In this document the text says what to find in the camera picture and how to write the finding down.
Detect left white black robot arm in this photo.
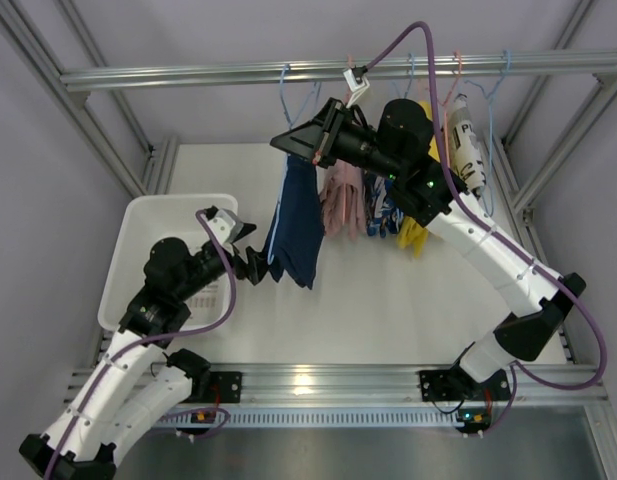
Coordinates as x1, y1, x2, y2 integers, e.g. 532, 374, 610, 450
19, 207, 265, 479

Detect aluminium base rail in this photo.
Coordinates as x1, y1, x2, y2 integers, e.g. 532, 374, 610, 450
63, 364, 609, 409

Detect blue white patterned trousers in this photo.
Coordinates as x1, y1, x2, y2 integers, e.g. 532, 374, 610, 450
363, 171, 404, 238

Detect empty light blue hanger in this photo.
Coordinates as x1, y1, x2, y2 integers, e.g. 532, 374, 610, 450
464, 49, 512, 217

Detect left aluminium frame strut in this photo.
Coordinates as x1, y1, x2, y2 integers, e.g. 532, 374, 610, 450
0, 1, 180, 198

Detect aluminium frame strut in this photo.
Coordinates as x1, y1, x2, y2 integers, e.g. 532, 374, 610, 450
0, 1, 180, 198
497, 0, 617, 221

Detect white black print trousers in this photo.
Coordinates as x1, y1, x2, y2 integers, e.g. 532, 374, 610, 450
443, 94, 487, 199

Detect pink wire hanger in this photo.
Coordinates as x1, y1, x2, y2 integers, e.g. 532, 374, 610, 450
343, 55, 364, 239

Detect aluminium hanging rail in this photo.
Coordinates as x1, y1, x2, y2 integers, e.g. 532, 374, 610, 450
59, 49, 617, 92

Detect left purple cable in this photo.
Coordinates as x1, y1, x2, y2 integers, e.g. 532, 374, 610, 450
40, 208, 239, 480

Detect slotted grey cable duct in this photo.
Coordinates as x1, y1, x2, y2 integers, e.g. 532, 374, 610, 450
147, 405, 484, 430

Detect navy blue trousers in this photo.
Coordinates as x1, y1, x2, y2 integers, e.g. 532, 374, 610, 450
264, 155, 324, 289

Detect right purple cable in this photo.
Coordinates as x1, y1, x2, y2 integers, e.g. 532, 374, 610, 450
365, 21, 608, 389

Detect yellow trousers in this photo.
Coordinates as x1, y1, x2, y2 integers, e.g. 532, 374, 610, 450
397, 100, 440, 258

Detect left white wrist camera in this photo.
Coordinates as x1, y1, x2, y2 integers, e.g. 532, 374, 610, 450
202, 207, 242, 245

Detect pink trousers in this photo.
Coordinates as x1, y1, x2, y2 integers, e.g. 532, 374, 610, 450
319, 160, 366, 241

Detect purple cable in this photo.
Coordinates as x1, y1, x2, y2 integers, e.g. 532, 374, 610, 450
40, 208, 239, 480
365, 21, 608, 389

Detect white plastic basket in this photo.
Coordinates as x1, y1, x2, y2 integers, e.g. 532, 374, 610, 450
98, 194, 238, 331

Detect right aluminium frame strut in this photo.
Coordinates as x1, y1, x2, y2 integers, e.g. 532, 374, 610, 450
497, 0, 617, 221

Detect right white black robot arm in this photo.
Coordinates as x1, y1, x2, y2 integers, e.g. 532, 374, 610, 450
270, 98, 586, 402

